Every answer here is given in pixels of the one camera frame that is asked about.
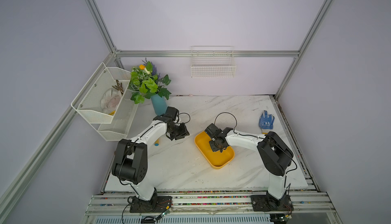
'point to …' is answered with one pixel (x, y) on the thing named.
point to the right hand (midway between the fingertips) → (217, 147)
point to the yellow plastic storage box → (216, 159)
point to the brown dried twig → (119, 86)
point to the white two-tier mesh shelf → (115, 125)
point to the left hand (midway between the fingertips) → (188, 134)
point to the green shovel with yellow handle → (157, 142)
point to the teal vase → (159, 103)
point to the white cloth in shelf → (110, 100)
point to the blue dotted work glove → (266, 123)
